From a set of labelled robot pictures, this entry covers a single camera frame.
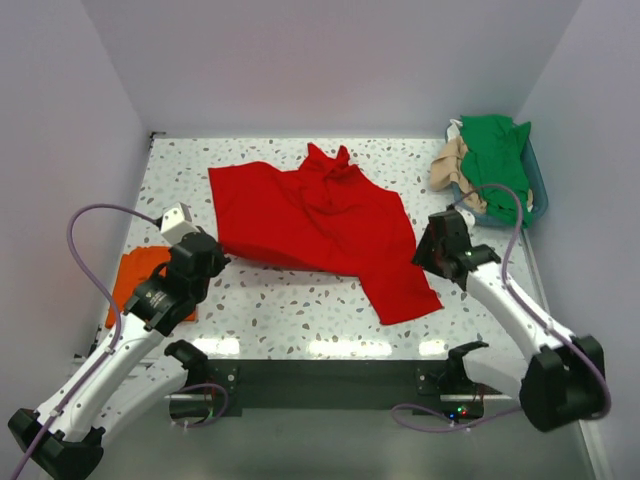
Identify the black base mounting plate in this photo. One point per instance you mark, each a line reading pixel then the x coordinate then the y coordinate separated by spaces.
pixel 233 386

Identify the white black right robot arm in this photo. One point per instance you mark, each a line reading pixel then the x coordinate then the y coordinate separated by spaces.
pixel 560 378

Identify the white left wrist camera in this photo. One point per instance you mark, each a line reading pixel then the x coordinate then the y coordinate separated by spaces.
pixel 176 222

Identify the white cloth in basket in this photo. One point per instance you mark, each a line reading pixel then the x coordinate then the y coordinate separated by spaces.
pixel 453 130

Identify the folded orange t shirt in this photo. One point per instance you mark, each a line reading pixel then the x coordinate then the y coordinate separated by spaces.
pixel 135 267

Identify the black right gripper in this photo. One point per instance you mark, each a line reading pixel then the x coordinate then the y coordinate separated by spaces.
pixel 420 256

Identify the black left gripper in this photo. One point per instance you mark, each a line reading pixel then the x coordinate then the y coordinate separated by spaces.
pixel 220 260

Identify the red t shirt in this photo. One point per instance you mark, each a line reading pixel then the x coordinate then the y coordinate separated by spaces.
pixel 327 216

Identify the blue laundry basket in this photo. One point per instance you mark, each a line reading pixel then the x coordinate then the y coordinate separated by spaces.
pixel 540 199

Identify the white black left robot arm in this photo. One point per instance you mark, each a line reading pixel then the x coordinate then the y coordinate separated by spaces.
pixel 66 434

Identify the beige t shirt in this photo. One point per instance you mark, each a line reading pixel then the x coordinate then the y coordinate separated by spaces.
pixel 445 171

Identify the green t shirt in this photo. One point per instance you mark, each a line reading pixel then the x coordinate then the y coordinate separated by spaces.
pixel 494 145

